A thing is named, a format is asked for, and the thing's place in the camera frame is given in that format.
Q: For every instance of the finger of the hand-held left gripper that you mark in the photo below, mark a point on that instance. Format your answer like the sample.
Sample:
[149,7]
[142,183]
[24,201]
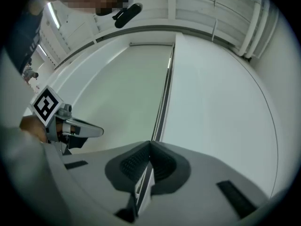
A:
[90,130]
[77,142]

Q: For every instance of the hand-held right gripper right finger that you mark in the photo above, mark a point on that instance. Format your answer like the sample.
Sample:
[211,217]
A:
[202,196]

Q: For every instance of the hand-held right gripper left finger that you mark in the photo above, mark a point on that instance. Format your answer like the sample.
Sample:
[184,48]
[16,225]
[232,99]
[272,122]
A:
[94,187]

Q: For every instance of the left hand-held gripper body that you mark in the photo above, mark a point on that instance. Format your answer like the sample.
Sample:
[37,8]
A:
[45,105]

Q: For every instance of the white roller blind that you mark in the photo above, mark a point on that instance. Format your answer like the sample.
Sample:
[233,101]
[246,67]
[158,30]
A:
[122,91]

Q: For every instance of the person's left forearm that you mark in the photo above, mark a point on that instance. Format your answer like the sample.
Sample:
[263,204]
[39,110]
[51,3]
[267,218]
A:
[34,127]

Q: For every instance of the person's left hand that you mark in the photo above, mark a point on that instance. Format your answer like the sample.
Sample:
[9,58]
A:
[70,129]

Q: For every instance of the long ceiling light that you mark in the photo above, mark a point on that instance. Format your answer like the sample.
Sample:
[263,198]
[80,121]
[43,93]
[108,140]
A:
[53,14]
[42,49]

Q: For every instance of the person's dark shirt torso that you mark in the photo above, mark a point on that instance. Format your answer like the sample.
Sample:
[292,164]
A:
[22,36]

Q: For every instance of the black framed window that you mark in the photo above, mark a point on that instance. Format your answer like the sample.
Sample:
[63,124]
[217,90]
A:
[167,95]

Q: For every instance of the white ceiling pipes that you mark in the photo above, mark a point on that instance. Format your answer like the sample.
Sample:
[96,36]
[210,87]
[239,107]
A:
[255,22]

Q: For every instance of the black head camera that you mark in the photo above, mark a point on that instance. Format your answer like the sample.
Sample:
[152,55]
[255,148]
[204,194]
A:
[128,14]

